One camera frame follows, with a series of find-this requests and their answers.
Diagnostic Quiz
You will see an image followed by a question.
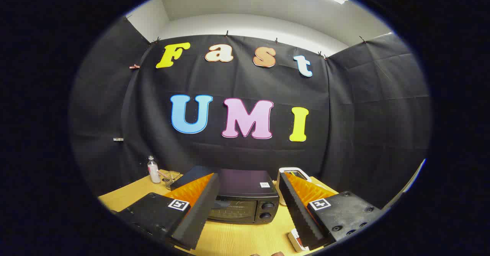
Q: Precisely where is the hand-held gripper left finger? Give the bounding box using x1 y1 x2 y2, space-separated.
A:
113 173 220 251

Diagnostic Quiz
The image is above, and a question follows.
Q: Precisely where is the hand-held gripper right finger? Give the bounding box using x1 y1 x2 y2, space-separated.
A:
279 171 383 251

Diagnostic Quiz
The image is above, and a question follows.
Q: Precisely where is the black toaster oven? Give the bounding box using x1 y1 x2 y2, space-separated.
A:
170 166 280 225

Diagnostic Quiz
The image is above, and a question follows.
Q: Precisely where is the white plastic food tray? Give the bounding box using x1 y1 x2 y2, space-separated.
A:
288 228 309 253

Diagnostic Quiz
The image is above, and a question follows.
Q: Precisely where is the white bread toaster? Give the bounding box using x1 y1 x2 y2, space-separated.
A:
276 167 312 206

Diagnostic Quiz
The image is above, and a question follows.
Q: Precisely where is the clear plastic bottle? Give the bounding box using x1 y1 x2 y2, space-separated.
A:
148 156 161 184

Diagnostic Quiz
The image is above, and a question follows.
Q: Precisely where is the small wire basket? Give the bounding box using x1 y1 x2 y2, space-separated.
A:
164 171 183 190

